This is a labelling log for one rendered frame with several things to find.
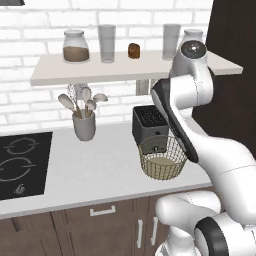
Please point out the grey utensil pot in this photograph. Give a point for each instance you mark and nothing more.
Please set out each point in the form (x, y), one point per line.
(84, 128)

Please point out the small beige wooden spoon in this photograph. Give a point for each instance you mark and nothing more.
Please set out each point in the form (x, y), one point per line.
(90, 105)

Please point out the brown cabinet door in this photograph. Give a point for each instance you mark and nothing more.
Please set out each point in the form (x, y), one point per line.
(141, 210)
(160, 240)

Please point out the dark brown tall cabinet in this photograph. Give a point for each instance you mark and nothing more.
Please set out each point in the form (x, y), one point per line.
(233, 40)

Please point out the black toaster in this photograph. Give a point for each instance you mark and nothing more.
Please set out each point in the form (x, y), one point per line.
(148, 125)

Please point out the glass jar with brown contents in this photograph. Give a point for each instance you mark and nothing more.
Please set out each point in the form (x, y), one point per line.
(76, 50)

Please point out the tall clear drinking glass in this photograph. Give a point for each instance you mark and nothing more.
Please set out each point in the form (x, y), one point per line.
(171, 41)
(107, 43)

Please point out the black hob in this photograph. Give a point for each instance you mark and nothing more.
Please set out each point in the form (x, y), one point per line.
(21, 165)

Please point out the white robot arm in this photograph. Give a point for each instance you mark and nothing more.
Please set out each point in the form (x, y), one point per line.
(220, 160)

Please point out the brown drawer front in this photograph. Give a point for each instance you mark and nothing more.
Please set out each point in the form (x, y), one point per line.
(100, 230)

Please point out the beige wooden spatula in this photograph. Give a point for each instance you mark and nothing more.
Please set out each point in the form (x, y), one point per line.
(86, 95)

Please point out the dark range hood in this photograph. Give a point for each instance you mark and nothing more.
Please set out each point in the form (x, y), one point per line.
(11, 2)

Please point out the brown cabinet under hob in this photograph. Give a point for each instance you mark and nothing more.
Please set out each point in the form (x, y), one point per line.
(30, 236)

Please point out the large beige wooden spoon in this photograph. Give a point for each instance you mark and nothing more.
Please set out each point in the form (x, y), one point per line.
(67, 102)

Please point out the white wall socket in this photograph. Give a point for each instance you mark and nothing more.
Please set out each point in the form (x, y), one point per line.
(142, 87)

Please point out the beige flat ladle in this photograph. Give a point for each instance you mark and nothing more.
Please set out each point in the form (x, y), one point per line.
(100, 97)

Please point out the white floating wall shelf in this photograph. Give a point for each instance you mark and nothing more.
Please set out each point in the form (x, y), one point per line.
(100, 71)

